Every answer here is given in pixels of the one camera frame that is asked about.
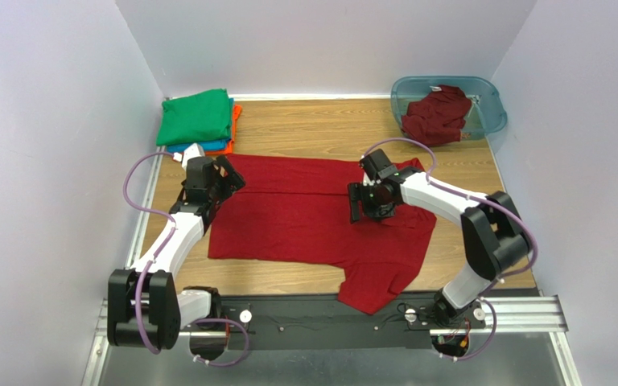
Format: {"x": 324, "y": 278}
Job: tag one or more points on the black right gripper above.
{"x": 360, "y": 199}

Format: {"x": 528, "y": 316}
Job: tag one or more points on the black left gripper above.
{"x": 228, "y": 176}

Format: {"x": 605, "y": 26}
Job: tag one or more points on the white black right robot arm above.
{"x": 494, "y": 236}

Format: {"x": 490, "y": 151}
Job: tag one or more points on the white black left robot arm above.
{"x": 144, "y": 308}

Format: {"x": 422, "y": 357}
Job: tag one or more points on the blue folded t shirt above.
{"x": 202, "y": 143}

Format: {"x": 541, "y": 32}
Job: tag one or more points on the green folded t shirt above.
{"x": 202, "y": 117}

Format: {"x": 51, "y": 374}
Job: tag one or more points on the orange folded t shirt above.
{"x": 226, "y": 144}

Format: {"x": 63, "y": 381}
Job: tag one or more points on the dark red t shirt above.
{"x": 438, "y": 118}

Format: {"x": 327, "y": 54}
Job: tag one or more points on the teal plastic bin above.
{"x": 487, "y": 114}

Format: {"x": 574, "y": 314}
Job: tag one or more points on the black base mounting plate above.
{"x": 321, "y": 322}

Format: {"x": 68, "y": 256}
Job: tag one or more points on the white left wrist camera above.
{"x": 183, "y": 157}

